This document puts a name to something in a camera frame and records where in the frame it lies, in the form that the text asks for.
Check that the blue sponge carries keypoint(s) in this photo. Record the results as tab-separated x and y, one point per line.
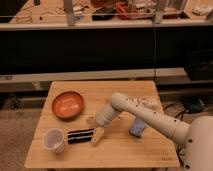
137	127

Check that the white ceramic cup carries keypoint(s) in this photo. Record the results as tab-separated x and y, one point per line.
53	140

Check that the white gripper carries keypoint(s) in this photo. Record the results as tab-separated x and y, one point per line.
102	118

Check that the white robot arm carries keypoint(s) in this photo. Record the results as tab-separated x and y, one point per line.
196	138

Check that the black box on shelf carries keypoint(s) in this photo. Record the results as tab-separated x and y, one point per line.
199	64

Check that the orange ceramic bowl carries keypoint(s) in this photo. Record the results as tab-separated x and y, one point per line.
67	105

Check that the wooden table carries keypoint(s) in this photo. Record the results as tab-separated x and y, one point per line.
117	149

